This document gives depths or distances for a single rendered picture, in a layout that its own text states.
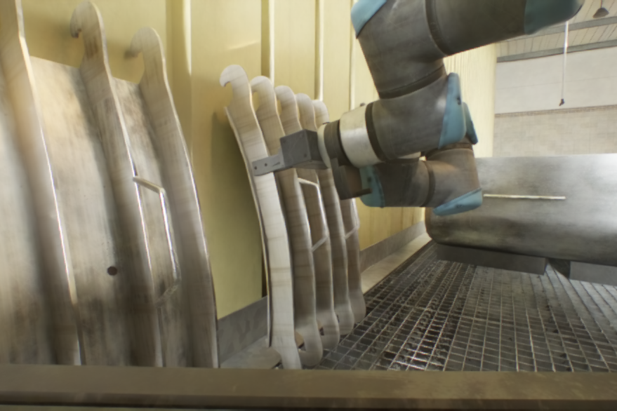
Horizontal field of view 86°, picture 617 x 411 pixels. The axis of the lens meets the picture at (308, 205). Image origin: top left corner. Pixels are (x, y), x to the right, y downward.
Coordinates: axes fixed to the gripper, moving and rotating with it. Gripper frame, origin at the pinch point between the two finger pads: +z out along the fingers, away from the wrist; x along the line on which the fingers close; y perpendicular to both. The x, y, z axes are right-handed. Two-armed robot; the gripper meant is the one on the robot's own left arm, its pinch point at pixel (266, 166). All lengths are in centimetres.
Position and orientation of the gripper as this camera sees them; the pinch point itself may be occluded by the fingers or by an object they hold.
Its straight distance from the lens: 62.5
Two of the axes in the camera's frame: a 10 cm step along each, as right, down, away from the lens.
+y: -1.9, -9.8, 0.4
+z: -8.4, 1.8, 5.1
